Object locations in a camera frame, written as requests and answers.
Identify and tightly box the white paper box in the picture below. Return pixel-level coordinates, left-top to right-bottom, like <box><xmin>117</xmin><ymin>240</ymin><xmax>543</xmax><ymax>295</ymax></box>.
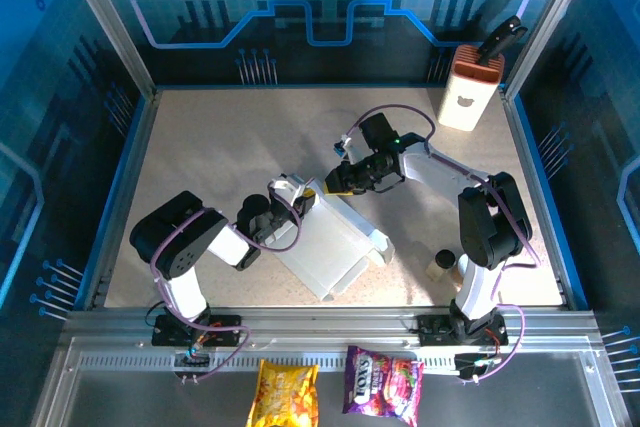
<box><xmin>269</xmin><ymin>174</ymin><xmax>396</xmax><ymax>304</ymax></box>

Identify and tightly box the cream knife block orange top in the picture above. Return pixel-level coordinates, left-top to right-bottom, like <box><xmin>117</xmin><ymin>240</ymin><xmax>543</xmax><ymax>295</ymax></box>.
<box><xmin>437</xmin><ymin>43</ymin><xmax>506</xmax><ymax>133</ymax></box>

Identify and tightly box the small jar black lid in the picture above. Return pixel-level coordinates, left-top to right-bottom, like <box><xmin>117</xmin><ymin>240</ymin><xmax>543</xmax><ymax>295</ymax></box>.
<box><xmin>426</xmin><ymin>248</ymin><xmax>457</xmax><ymax>282</ymax></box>

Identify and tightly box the small controller board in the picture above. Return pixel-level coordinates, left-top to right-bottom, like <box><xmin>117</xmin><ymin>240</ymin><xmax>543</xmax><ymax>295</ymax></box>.
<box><xmin>453</xmin><ymin>352</ymin><xmax>501</xmax><ymax>382</ymax></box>
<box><xmin>172</xmin><ymin>346</ymin><xmax>211</xmax><ymax>373</ymax></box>

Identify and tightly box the perforated aluminium strip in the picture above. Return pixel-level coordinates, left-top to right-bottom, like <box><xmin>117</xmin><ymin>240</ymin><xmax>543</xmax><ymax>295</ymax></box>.
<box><xmin>74</xmin><ymin>352</ymin><xmax>596</xmax><ymax>373</ymax></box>

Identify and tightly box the yellow snack bag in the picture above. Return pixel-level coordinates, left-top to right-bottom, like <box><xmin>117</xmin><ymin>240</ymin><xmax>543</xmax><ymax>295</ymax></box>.
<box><xmin>246</xmin><ymin>359</ymin><xmax>320</xmax><ymax>427</ymax></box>

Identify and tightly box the purple candy bag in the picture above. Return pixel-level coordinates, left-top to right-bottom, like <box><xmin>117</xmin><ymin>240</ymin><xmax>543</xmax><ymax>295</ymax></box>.
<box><xmin>342</xmin><ymin>344</ymin><xmax>425</xmax><ymax>427</ymax></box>

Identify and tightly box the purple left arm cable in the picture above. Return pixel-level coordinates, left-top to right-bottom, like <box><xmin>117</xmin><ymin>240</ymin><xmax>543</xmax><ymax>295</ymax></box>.
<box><xmin>149</xmin><ymin>176</ymin><xmax>319</xmax><ymax>386</ymax></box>

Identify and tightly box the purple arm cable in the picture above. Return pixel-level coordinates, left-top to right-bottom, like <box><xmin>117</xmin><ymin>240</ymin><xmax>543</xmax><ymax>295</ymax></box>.
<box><xmin>149</xmin><ymin>176</ymin><xmax>319</xmax><ymax>386</ymax></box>
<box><xmin>347</xmin><ymin>102</ymin><xmax>542</xmax><ymax>383</ymax></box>

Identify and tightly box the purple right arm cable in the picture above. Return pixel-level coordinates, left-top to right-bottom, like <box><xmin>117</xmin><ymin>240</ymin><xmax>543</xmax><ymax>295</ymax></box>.
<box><xmin>347</xmin><ymin>102</ymin><xmax>542</xmax><ymax>383</ymax></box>

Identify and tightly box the aluminium front rail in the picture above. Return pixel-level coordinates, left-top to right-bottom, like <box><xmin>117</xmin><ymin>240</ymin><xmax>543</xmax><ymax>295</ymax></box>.
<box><xmin>59</xmin><ymin>307</ymin><xmax>601</xmax><ymax>348</ymax></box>

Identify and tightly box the aluminium side rail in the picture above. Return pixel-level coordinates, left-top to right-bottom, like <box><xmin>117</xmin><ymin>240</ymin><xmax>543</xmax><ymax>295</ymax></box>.
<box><xmin>82</xmin><ymin>89</ymin><xmax>162</xmax><ymax>311</ymax></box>
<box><xmin>502</xmin><ymin>89</ymin><xmax>574</xmax><ymax>311</ymax></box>

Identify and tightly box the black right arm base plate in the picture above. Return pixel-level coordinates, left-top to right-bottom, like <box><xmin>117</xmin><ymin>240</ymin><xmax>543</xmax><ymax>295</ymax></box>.
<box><xmin>417</xmin><ymin>313</ymin><xmax>509</xmax><ymax>347</ymax></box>

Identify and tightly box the black handled knife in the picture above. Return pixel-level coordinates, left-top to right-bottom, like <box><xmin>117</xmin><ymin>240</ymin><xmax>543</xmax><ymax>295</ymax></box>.
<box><xmin>477</xmin><ymin>15</ymin><xmax>529</xmax><ymax>66</ymax></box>

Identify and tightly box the aluminium frame post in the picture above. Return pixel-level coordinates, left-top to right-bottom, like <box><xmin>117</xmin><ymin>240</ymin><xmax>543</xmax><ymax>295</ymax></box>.
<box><xmin>502</xmin><ymin>0</ymin><xmax>599</xmax><ymax>98</ymax></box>
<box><xmin>53</xmin><ymin>0</ymin><xmax>161</xmax><ymax>98</ymax></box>

